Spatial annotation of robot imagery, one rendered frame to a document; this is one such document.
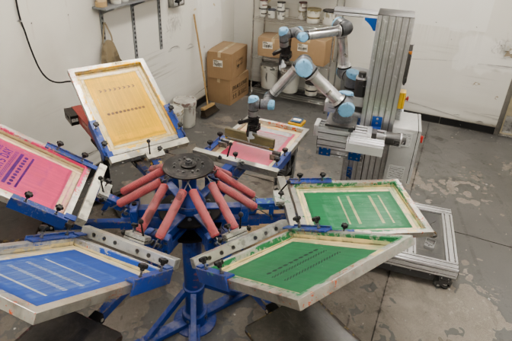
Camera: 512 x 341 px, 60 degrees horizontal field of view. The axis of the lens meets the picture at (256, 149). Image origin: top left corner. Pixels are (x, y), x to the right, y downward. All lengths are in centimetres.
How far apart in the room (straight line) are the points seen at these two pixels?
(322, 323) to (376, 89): 186
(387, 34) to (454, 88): 352
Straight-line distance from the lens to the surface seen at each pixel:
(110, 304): 239
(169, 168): 260
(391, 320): 365
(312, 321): 225
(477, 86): 673
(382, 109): 349
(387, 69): 339
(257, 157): 340
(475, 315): 394
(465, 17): 651
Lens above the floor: 265
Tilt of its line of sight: 29 degrees down
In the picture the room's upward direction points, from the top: 2 degrees clockwise
